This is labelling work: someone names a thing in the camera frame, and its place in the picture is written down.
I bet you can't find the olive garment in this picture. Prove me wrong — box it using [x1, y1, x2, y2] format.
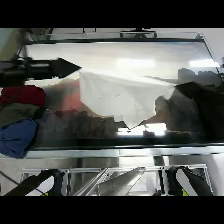
[0, 102, 45, 130]

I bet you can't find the white shirt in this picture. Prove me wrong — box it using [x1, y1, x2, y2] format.
[78, 69, 177, 130]

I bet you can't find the red garment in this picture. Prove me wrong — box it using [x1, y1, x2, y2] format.
[0, 84, 47, 108]

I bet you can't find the blue garment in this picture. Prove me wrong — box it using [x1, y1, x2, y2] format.
[0, 117, 40, 160]

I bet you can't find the silver frame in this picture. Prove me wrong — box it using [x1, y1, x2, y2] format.
[0, 145, 224, 197]

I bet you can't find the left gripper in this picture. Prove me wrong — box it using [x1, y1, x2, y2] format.
[25, 59, 54, 81]

